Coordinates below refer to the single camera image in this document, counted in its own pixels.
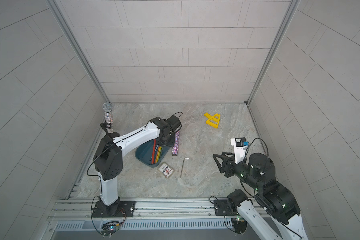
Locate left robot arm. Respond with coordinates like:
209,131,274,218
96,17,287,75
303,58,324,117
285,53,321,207
93,115,182,216

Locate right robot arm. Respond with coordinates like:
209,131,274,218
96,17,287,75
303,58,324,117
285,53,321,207
213,152,308,240

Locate teal plastic storage box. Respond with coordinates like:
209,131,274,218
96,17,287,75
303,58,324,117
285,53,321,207
135,140,170,168

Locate red hex key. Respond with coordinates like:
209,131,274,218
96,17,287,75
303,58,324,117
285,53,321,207
151,139,156,165

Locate bare silver hex key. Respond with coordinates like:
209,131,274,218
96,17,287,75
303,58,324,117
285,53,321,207
180,158,189,179

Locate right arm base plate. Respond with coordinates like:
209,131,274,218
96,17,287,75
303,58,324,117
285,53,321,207
213,199,237,217

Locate purple glitter microphone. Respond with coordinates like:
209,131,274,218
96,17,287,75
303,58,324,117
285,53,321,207
172,132,180,156

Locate right circuit board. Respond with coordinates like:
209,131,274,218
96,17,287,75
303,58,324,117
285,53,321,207
231,218,248,235

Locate small card box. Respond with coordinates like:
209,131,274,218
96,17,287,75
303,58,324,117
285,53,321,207
158,162,175,179

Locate aluminium front rail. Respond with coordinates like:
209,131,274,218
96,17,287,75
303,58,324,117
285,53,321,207
47,196,277,223

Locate black microphone stand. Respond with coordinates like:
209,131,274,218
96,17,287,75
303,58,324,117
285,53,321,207
100,122,121,139

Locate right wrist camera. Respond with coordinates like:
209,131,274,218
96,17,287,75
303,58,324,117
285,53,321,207
231,137,249,164

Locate left circuit board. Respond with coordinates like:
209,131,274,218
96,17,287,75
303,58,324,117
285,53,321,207
101,221,122,238

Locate glitter microphone on stand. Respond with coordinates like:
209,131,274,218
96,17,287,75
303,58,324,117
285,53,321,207
103,103,113,129

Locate circuit board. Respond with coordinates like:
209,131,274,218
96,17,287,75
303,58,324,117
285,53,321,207
101,221,122,238
231,218,248,235

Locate yellow plastic bracket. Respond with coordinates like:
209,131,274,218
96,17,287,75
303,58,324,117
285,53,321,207
204,113,221,129

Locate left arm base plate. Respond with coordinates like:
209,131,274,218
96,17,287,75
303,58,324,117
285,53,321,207
91,200,137,218

